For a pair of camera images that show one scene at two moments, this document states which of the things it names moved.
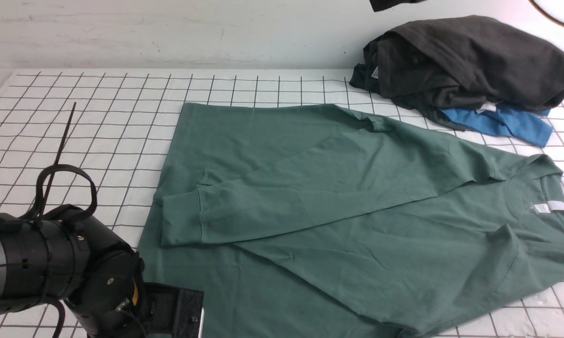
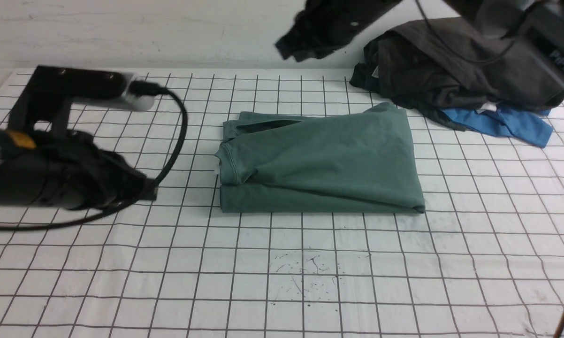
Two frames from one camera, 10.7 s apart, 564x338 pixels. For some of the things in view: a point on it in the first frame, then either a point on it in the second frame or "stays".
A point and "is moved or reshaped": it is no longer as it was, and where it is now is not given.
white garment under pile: (489, 105) stays
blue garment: (527, 125) stays
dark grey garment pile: (430, 65) stays
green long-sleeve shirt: (317, 220) is moved or reshaped
